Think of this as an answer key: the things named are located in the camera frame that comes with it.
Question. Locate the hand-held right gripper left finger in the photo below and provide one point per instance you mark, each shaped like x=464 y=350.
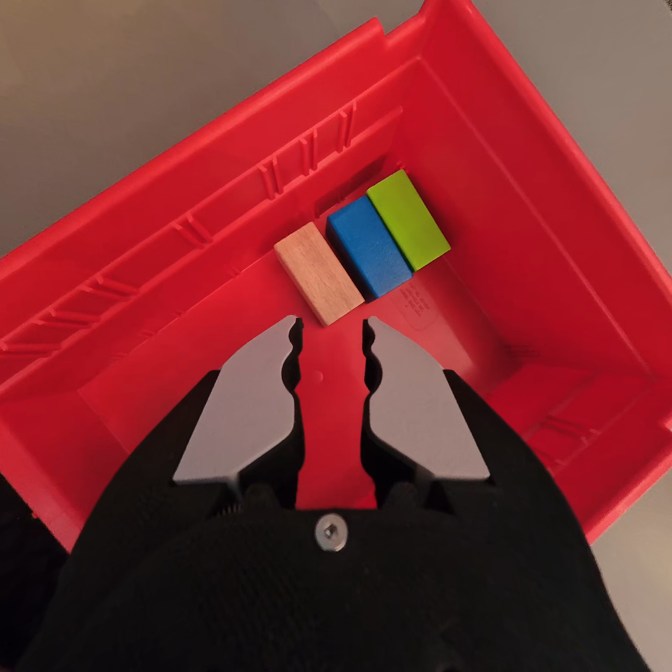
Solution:
x=241 y=414

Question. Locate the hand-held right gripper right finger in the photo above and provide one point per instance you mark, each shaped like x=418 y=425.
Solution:
x=425 y=414

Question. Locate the red plastic bin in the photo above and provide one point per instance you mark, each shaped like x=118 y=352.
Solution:
x=525 y=236

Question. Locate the tan wooden block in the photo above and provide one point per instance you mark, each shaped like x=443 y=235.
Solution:
x=317 y=273

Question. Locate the green wooden block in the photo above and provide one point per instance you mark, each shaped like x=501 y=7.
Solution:
x=409 y=220

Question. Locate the blue wooden block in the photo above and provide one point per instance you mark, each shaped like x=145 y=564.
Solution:
x=370 y=249

